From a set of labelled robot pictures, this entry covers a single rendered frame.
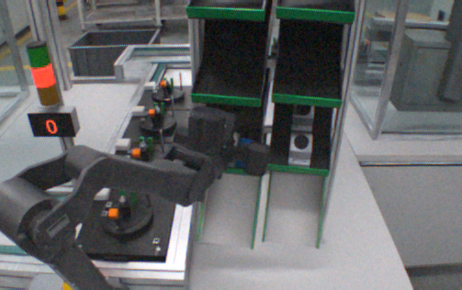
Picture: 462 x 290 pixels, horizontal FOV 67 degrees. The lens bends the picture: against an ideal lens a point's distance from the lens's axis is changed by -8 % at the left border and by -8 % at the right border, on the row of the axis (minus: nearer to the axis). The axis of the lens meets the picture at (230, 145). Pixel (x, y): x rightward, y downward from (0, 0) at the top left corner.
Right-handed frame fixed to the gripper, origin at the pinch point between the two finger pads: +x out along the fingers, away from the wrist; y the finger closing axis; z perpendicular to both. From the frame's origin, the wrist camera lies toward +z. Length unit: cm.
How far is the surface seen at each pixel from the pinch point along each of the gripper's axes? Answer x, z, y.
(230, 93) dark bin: -1.4, 10.6, 0.3
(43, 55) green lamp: 0.9, 11.5, 47.3
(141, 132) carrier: 46, -20, 44
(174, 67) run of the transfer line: 120, -8, 65
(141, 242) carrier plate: -0.1, -30.4, 18.4
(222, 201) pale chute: 8.2, -18.0, 1.3
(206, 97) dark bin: -4.9, 9.7, 3.8
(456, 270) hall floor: 123, -93, -112
